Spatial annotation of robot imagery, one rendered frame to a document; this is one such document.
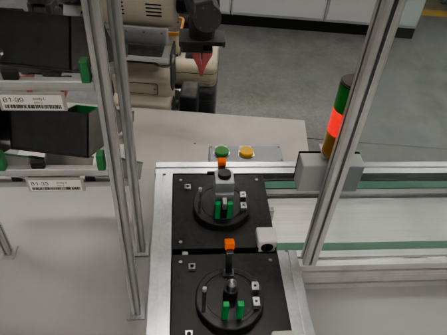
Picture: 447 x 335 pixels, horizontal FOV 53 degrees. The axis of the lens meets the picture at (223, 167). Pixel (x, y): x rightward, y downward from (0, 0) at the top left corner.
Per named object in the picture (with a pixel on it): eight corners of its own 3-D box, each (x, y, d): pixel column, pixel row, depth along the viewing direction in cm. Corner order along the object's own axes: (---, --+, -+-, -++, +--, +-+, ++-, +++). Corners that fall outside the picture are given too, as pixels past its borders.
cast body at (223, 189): (213, 183, 110) (213, 163, 105) (231, 183, 110) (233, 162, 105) (215, 210, 104) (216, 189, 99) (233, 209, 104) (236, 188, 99)
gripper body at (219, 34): (225, 50, 100) (227, 17, 95) (178, 49, 99) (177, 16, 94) (223, 36, 105) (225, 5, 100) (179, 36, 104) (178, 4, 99)
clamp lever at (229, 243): (223, 269, 96) (224, 238, 93) (232, 268, 96) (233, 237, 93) (224, 279, 92) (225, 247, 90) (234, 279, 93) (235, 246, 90)
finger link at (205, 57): (211, 82, 105) (213, 44, 99) (180, 82, 104) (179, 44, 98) (210, 67, 110) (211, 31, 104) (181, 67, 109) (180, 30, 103)
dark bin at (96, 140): (76, 115, 100) (76, 81, 98) (134, 121, 100) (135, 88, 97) (10, 149, 74) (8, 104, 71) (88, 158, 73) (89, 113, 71)
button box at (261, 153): (207, 160, 134) (208, 144, 130) (277, 160, 136) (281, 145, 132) (209, 177, 129) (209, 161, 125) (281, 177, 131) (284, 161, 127)
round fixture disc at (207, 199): (192, 188, 116) (192, 183, 115) (246, 187, 117) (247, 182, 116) (193, 231, 106) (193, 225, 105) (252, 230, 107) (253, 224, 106)
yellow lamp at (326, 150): (318, 143, 86) (324, 123, 83) (344, 143, 87) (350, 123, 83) (324, 161, 83) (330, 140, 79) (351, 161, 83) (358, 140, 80)
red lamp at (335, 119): (324, 122, 83) (330, 100, 80) (350, 122, 83) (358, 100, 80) (330, 139, 79) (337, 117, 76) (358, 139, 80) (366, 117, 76)
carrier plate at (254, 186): (173, 179, 121) (173, 174, 119) (262, 179, 123) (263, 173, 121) (171, 254, 103) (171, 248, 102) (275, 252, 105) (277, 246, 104)
